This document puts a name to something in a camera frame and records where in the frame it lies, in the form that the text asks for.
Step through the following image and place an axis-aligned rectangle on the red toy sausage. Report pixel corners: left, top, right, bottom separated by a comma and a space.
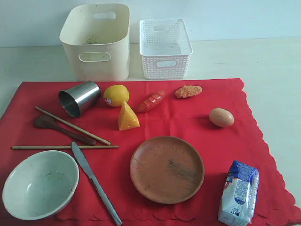
136, 90, 166, 113

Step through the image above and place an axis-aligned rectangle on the yellow cheese wedge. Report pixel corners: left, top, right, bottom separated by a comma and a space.
118, 101, 140, 131

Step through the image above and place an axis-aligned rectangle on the yellow lemon with sticker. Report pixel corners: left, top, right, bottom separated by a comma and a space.
103, 85, 129, 107

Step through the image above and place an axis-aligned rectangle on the breaded chicken nugget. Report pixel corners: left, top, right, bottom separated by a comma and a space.
174, 85, 203, 98

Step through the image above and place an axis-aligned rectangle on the brown egg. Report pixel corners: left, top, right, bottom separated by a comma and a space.
208, 108, 235, 128

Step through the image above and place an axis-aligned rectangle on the blue white milk carton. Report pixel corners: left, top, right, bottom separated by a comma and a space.
218, 161, 259, 226

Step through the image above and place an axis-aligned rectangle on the red scalloped table cloth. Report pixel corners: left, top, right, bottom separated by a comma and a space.
0, 79, 301, 226

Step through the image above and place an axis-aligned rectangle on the brown wooden plate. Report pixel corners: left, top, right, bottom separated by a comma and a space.
129, 136, 205, 204

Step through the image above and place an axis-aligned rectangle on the white perforated plastic basket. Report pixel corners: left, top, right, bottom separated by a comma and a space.
139, 18, 193, 80

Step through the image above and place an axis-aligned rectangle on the stainless steel cup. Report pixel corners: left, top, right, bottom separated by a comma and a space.
58, 81, 101, 118

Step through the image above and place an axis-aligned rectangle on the cream plastic storage bin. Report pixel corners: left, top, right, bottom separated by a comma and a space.
59, 3, 130, 81

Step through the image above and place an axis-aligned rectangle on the stainless steel table knife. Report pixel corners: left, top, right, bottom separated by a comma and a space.
71, 142, 122, 226

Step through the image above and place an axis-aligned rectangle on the upper wooden chopstick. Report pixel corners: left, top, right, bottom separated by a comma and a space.
34, 106, 111, 145

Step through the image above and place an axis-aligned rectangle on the wooden chopstick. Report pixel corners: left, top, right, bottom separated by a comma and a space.
34, 106, 111, 145
11, 145, 119, 150

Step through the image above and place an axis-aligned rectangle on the dark wooden spoon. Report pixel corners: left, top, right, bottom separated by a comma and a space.
33, 114, 96, 145

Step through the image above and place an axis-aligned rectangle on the pale green bowl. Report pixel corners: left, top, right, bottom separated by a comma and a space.
2, 150, 79, 220

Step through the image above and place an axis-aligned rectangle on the lower wooden chopstick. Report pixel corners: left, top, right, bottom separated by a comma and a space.
11, 145, 119, 150

